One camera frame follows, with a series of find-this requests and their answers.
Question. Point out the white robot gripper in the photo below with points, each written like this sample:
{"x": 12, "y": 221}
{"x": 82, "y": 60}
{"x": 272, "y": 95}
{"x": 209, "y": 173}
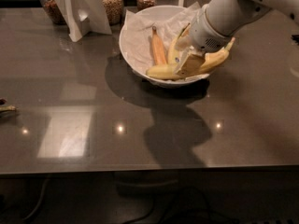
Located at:
{"x": 204, "y": 34}

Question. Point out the large yellow banana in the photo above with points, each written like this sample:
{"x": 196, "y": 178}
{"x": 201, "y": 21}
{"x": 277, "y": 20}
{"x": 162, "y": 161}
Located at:
{"x": 213, "y": 60}

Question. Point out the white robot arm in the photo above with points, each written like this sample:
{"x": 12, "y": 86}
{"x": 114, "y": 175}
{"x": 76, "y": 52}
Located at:
{"x": 216, "y": 22}

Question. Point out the small yellow-green banana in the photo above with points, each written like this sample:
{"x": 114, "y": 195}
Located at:
{"x": 173, "y": 53}

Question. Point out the orange ripe banana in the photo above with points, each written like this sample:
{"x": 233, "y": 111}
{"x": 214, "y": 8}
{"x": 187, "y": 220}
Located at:
{"x": 157, "y": 48}

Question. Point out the white bowl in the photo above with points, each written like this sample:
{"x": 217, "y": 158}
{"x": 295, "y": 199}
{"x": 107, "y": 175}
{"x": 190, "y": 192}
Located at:
{"x": 135, "y": 38}

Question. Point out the banana at left edge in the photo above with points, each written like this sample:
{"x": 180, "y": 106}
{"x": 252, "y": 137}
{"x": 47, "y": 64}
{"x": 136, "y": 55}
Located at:
{"x": 6, "y": 108}

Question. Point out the white paper towel liner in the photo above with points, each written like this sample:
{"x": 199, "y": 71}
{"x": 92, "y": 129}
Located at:
{"x": 148, "y": 43}

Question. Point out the glass jar of grains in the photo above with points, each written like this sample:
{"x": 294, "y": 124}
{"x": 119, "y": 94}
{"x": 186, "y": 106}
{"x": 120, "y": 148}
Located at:
{"x": 114, "y": 9}

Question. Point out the white paper stand left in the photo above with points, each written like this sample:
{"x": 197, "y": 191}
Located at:
{"x": 84, "y": 16}

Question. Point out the glass jar far left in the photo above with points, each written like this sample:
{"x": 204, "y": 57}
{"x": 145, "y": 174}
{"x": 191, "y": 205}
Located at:
{"x": 52, "y": 10}

